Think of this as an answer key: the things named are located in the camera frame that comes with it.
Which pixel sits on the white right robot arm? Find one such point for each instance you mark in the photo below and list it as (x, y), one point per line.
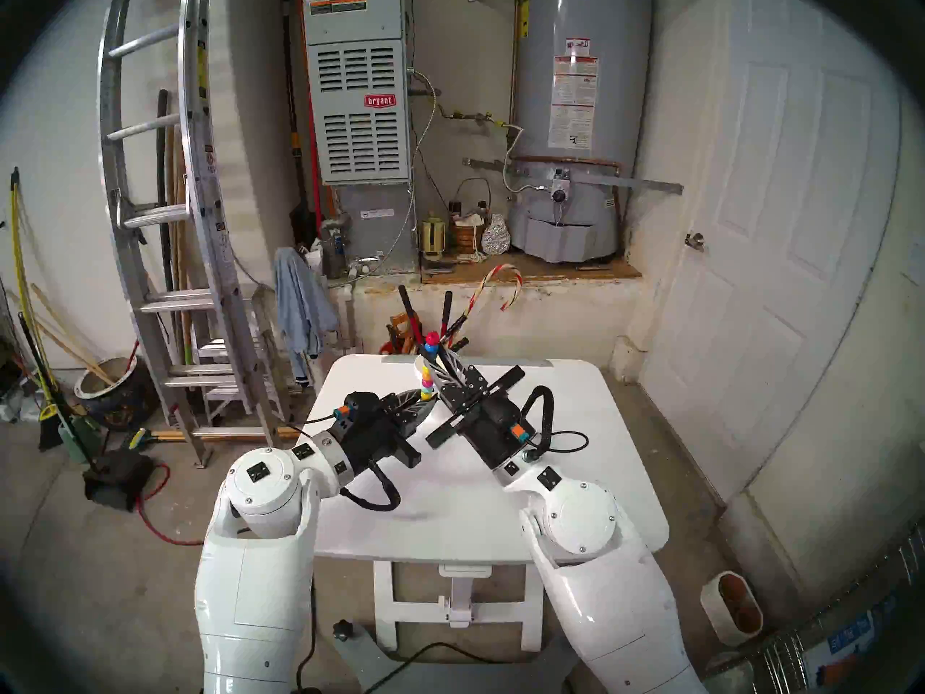
(600, 591)

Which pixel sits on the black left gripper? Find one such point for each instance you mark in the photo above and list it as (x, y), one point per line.
(372, 432)

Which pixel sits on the yellow green scrub brush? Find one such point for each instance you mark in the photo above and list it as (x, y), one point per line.
(141, 438)

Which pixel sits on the black base knob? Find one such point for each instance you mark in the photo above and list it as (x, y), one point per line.
(342, 629)

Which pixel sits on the silver door knob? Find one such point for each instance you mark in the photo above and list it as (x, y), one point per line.
(695, 241)

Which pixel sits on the aluminium step ladder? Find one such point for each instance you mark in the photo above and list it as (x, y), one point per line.
(224, 349)

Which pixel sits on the grey bryant furnace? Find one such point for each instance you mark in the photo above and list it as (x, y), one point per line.
(361, 121)

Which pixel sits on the foil wrapped bundle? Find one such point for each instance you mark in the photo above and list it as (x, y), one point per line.
(497, 236)

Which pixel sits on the wooden platform board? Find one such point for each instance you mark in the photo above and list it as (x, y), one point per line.
(564, 270)

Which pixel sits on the black dustpan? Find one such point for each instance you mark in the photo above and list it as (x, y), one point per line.
(115, 479)

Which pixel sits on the white panel door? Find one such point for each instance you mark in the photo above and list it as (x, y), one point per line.
(780, 194)

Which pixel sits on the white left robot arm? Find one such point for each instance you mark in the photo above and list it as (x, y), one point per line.
(253, 591)

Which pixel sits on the black tool grip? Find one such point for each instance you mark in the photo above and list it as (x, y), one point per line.
(460, 344)

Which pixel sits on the blue printed box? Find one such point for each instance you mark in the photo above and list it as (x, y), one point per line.
(845, 645)

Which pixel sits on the black pole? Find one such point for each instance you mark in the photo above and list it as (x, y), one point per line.
(164, 172)

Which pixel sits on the yellow green lantern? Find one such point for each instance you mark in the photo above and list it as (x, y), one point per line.
(433, 237)

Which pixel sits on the aluminium extension ladder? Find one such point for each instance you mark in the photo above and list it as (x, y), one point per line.
(196, 121)

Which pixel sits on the blue ceramic pot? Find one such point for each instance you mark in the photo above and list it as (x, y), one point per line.
(119, 410)

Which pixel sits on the wicker basket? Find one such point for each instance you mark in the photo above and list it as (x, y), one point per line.
(470, 238)

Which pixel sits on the white table leg frame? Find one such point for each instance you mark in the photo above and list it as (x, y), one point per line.
(385, 606)

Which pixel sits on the blue cloth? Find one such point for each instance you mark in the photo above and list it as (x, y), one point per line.
(300, 302)

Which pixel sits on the brass gas pipe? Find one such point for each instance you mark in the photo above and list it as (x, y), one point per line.
(470, 116)

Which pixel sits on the striped candy cane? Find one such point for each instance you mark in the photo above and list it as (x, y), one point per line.
(477, 297)

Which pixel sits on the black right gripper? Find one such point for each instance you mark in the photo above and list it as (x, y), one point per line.
(495, 432)

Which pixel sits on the grey water heater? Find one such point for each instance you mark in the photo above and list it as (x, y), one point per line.
(614, 85)

